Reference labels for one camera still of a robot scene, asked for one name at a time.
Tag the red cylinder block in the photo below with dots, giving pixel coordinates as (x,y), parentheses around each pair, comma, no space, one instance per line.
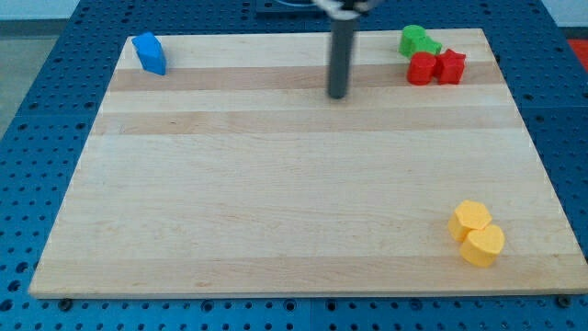
(421,69)

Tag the yellow heart block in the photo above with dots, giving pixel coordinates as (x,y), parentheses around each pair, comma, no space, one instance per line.
(481,247)

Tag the yellow hexagon block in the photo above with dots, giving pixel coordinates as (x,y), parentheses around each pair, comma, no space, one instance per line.
(469,215)

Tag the green cylinder block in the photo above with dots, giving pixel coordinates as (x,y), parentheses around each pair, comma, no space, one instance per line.
(409,35)

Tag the blue block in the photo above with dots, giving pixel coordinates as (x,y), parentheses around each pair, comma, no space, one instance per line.
(150,53)

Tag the wooden board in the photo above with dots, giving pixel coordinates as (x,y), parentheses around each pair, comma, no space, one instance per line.
(234,175)

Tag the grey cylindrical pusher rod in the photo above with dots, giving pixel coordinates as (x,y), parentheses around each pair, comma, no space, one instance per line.
(340,56)

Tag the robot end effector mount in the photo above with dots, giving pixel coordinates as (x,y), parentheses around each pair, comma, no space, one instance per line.
(346,9)

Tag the red star block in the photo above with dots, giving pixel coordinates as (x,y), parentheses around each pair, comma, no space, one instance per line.
(449,67)

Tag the green star block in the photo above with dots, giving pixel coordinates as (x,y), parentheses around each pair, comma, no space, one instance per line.
(429,45)

